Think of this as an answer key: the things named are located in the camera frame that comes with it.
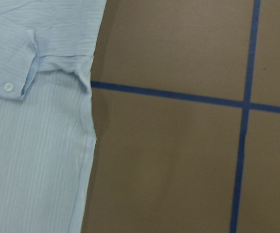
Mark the light blue button shirt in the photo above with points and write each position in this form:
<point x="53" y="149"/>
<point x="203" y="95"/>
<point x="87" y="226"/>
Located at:
<point x="47" y="135"/>

